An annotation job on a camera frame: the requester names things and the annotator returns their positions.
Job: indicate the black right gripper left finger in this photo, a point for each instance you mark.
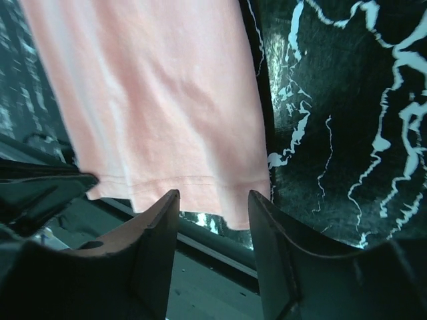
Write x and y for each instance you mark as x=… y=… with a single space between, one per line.
x=123 y=274

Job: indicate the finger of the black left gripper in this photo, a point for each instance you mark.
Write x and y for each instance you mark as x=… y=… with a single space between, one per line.
x=32 y=194

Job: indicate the salmon orange t-shirt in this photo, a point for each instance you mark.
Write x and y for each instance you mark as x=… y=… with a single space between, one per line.
x=158 y=95

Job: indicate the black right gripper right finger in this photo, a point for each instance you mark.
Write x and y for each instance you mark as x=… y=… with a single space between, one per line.
x=303 y=274

